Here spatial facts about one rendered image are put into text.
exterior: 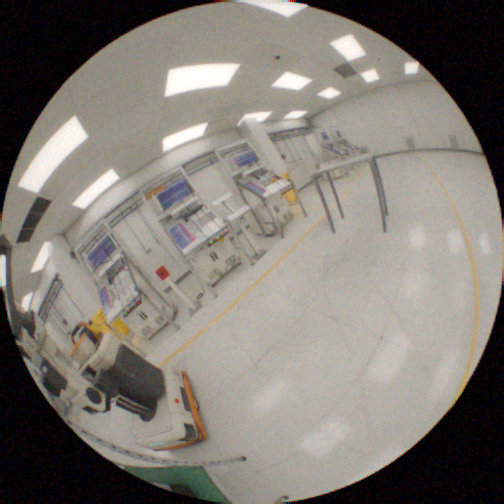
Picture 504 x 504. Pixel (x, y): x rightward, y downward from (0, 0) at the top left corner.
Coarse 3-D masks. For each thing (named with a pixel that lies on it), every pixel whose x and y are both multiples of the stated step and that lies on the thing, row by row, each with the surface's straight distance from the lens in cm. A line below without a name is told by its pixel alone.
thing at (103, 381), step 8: (88, 376) 116; (96, 376) 108; (104, 376) 108; (112, 376) 112; (96, 384) 105; (104, 384) 105; (112, 384) 108; (104, 392) 109; (112, 392) 106; (112, 400) 130; (88, 408) 115
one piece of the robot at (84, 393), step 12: (24, 336) 110; (48, 336) 117; (24, 348) 126; (36, 348) 105; (48, 348) 112; (48, 360) 109; (60, 360) 114; (60, 372) 110; (72, 372) 108; (72, 384) 106; (84, 384) 109; (72, 396) 122; (84, 396) 106; (96, 396) 109; (96, 408) 107
